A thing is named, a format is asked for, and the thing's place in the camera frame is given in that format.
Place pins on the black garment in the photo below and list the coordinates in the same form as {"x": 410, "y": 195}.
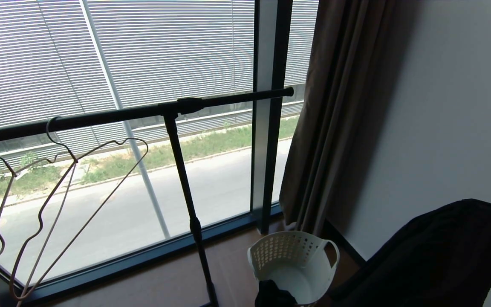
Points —
{"x": 433, "y": 264}
{"x": 275, "y": 296}

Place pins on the black clothes rack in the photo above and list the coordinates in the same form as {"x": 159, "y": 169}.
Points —
{"x": 186, "y": 105}

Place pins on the white laundry basket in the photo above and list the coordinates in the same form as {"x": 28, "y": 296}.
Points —
{"x": 305, "y": 273}

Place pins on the pink clothes hanger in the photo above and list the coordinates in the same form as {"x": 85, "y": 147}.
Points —
{"x": 14, "y": 174}
{"x": 75, "y": 161}

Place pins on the brown curtain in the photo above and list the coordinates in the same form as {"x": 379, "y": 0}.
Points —
{"x": 339, "y": 106}

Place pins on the window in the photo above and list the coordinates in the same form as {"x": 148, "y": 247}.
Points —
{"x": 186, "y": 42}

